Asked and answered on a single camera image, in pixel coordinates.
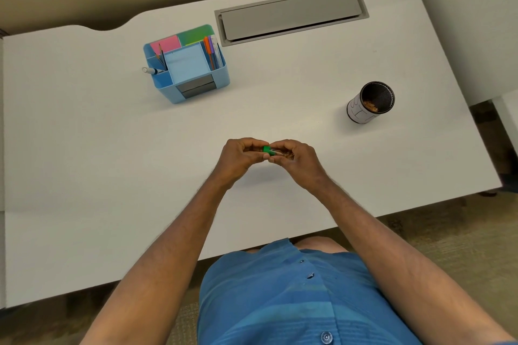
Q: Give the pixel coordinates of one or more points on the pink sticky notes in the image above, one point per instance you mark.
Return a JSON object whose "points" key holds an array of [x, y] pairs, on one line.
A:
{"points": [[166, 44]]}

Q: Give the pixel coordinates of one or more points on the green sticky notes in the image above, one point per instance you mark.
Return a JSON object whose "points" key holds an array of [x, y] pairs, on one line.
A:
{"points": [[195, 35]]}

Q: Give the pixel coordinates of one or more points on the green pencil sharpener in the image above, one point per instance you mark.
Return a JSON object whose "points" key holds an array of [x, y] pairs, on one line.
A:
{"points": [[269, 150]]}

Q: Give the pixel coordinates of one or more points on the blue polo shirt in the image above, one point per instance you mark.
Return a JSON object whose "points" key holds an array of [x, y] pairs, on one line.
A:
{"points": [[299, 296]]}

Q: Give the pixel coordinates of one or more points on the person's right thumb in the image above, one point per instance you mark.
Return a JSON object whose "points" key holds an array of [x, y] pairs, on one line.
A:
{"points": [[277, 160]]}

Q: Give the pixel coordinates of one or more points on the person's right forearm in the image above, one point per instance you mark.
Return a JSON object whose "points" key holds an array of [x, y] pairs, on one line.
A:
{"points": [[400, 264]]}

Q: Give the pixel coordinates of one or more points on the person's left thumb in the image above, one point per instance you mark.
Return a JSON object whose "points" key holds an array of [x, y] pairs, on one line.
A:
{"points": [[259, 158]]}

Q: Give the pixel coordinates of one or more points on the white marker pen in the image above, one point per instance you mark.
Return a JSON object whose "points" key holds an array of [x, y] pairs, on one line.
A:
{"points": [[152, 71]]}

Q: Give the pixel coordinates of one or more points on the black and white cylindrical cup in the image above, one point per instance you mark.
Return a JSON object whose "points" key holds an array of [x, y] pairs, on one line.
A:
{"points": [[369, 103]]}

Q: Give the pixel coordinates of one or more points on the person's left hand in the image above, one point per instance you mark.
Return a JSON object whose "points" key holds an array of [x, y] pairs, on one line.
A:
{"points": [[235, 159]]}

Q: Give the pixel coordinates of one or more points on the white side desk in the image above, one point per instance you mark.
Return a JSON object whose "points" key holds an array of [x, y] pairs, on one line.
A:
{"points": [[465, 21]]}

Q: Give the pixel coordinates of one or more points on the person's left forearm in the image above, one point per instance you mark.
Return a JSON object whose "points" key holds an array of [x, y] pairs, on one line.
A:
{"points": [[162, 264]]}

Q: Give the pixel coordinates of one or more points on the dark pencil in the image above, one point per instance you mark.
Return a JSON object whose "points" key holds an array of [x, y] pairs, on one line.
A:
{"points": [[162, 57]]}

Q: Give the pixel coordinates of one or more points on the purple pen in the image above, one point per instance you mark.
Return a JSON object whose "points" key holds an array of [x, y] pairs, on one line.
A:
{"points": [[213, 51]]}

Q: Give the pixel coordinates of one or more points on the blue desk organizer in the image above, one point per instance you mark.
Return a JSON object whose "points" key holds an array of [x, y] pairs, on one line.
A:
{"points": [[190, 69]]}

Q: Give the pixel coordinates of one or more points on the pencil shavings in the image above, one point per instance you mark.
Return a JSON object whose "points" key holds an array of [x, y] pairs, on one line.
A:
{"points": [[370, 106]]}

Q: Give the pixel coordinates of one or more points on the person's right hand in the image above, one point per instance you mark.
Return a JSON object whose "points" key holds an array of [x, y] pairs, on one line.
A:
{"points": [[301, 162]]}

